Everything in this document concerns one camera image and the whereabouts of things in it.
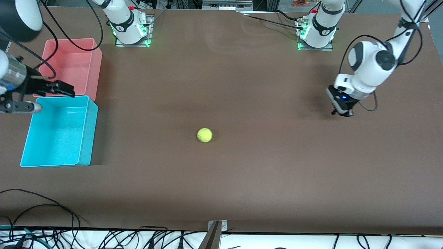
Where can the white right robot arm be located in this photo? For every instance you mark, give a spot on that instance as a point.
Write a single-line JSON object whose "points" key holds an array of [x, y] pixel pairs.
{"points": [[124, 20]]}

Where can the grey metal camera post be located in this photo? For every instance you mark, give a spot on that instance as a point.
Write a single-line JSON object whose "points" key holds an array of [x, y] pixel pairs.
{"points": [[211, 240]]}

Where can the yellow tennis ball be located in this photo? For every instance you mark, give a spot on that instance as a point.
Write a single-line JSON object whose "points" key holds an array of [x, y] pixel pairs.
{"points": [[204, 135]]}

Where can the blue plastic bin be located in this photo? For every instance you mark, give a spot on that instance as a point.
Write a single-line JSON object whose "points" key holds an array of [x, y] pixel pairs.
{"points": [[55, 135]]}

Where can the small metal table bracket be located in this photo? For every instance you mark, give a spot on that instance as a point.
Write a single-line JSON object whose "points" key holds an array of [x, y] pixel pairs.
{"points": [[224, 225]]}

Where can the orange items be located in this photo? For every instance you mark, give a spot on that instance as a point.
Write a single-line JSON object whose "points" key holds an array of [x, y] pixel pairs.
{"points": [[304, 3]]}

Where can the aluminium frame post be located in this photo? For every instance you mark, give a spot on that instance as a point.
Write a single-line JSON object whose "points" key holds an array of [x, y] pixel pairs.
{"points": [[273, 4]]}

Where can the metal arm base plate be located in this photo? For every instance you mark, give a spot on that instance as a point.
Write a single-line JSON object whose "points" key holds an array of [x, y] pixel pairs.
{"points": [[316, 49], [133, 45]]}

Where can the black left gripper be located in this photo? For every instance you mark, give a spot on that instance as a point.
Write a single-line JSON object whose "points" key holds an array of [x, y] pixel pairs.
{"points": [[350, 102]]}

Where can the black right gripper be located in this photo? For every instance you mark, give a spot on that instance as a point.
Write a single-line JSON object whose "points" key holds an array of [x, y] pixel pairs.
{"points": [[33, 84]]}

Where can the pink plastic bin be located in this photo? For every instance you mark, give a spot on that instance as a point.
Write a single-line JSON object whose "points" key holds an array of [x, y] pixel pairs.
{"points": [[79, 62]]}

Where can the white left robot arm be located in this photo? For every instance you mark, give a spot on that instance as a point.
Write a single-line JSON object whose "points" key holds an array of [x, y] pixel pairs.
{"points": [[372, 69]]}

